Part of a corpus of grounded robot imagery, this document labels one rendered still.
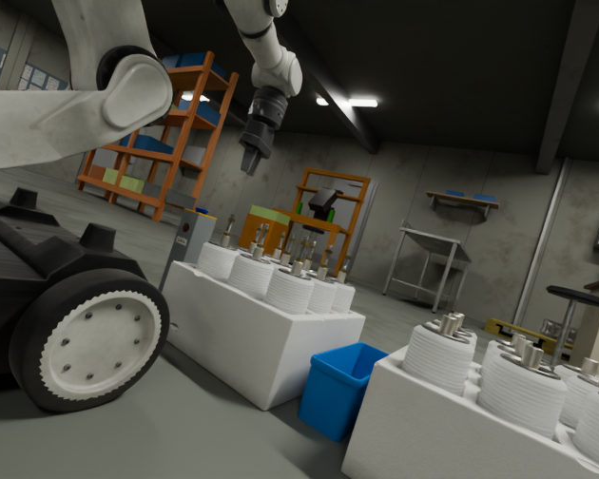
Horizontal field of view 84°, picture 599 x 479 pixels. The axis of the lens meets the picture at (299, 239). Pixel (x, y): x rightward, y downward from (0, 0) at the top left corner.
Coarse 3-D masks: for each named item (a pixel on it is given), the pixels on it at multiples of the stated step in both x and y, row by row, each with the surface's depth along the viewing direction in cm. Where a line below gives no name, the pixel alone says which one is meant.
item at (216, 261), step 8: (208, 248) 81; (216, 248) 81; (224, 248) 82; (200, 256) 83; (208, 256) 81; (216, 256) 81; (224, 256) 81; (232, 256) 82; (200, 264) 82; (208, 264) 81; (216, 264) 81; (224, 264) 81; (232, 264) 83; (208, 272) 80; (216, 272) 81; (224, 272) 82
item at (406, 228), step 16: (400, 240) 467; (416, 240) 533; (432, 240) 476; (448, 240) 432; (448, 256) 606; (464, 256) 529; (448, 272) 430; (464, 272) 598; (384, 288) 467; (416, 288) 448
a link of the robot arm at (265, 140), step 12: (252, 108) 83; (264, 108) 81; (276, 108) 82; (252, 120) 84; (264, 120) 83; (276, 120) 83; (252, 132) 82; (264, 132) 82; (252, 144) 80; (264, 144) 84; (264, 156) 88
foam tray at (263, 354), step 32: (192, 288) 77; (224, 288) 72; (192, 320) 75; (224, 320) 70; (256, 320) 66; (288, 320) 62; (320, 320) 71; (352, 320) 86; (192, 352) 74; (224, 352) 69; (256, 352) 65; (288, 352) 63; (320, 352) 75; (256, 384) 63; (288, 384) 66
